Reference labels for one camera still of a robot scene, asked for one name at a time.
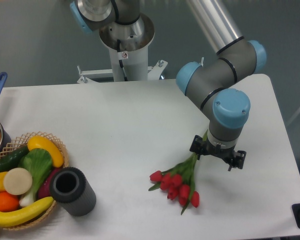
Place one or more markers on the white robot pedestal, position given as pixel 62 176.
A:
pixel 128 51

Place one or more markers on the dark grey ribbed vase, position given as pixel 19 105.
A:
pixel 70 188

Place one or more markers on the orange fruit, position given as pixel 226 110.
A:
pixel 8 202

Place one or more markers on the short yellow squash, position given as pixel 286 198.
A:
pixel 40 142

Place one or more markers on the long yellow squash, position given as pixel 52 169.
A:
pixel 26 214

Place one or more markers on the red tulip bouquet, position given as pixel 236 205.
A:
pixel 178 182

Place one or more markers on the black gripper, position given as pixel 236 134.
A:
pixel 201 147

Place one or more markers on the beige round disc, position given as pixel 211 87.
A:
pixel 17 181

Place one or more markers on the purple eggplant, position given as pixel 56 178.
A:
pixel 44 190

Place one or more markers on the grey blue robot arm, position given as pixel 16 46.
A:
pixel 209 88

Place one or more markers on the green bok choy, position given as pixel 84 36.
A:
pixel 38 162

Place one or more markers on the green cucumber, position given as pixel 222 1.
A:
pixel 12 159

